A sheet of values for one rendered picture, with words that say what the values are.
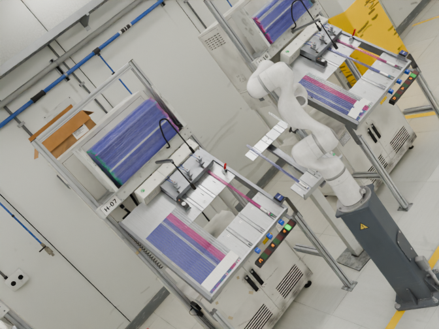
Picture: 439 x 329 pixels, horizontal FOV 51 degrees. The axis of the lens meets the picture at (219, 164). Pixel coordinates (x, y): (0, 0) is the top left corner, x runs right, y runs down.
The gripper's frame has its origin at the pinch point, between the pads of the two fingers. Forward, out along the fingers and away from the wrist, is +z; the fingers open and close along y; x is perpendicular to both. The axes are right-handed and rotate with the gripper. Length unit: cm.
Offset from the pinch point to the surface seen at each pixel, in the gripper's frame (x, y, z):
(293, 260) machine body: 45, 46, 64
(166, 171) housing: -41, 71, 7
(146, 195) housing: -37, 90, 5
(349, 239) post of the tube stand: 63, 11, 58
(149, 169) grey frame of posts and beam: -49, 77, 7
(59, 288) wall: -91, 181, 148
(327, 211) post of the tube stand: 42, 12, 41
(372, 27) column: -69, -229, 159
